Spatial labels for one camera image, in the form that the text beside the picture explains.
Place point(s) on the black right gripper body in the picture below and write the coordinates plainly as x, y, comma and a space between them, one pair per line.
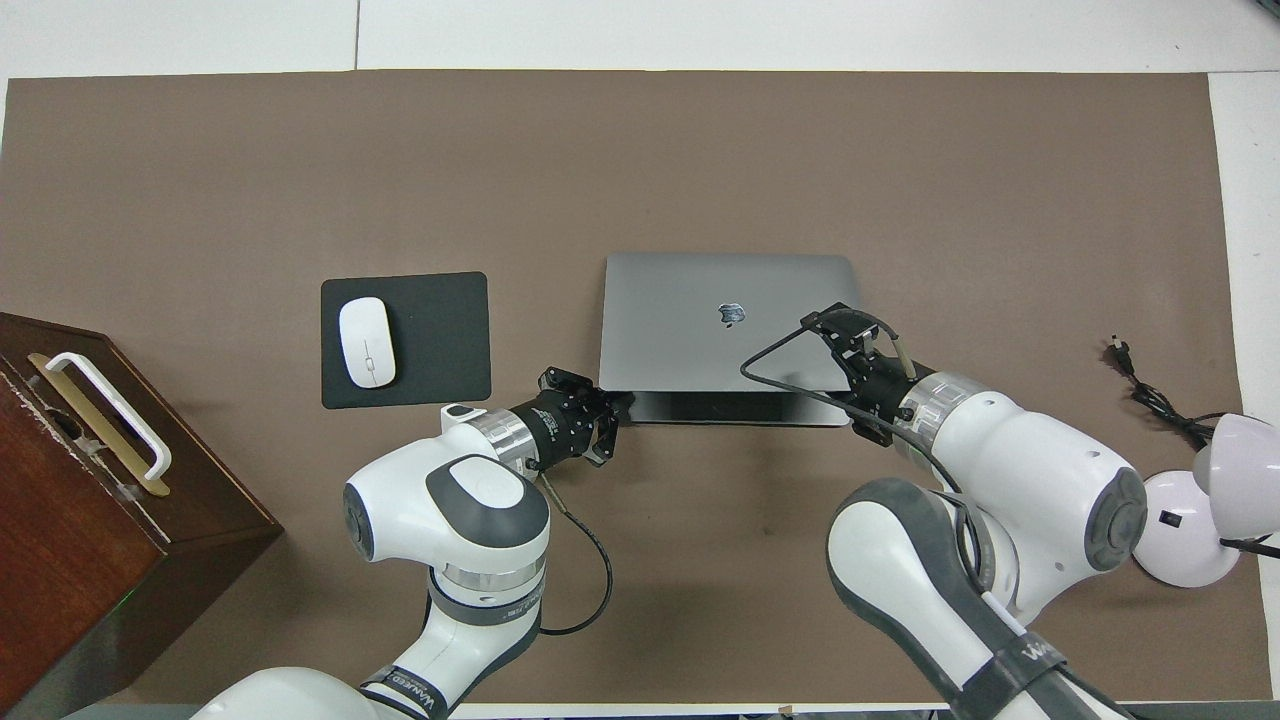
870, 385

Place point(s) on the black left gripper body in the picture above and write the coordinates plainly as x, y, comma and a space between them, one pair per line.
560, 425

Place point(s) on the silver laptop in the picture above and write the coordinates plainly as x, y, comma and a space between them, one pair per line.
680, 320

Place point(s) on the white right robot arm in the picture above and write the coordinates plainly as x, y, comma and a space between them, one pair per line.
1040, 470

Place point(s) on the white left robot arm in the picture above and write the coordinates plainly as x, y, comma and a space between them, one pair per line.
450, 520

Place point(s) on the black mouse pad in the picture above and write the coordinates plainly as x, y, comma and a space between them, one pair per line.
440, 340

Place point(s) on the white computer mouse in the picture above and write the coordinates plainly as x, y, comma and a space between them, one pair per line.
367, 340

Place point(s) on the white desk lamp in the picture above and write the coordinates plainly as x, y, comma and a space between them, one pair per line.
1180, 520

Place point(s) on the brown table mat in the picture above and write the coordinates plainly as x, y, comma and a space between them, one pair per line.
300, 150

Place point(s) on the dark wooden box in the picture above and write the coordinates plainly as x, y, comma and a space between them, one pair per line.
80, 560

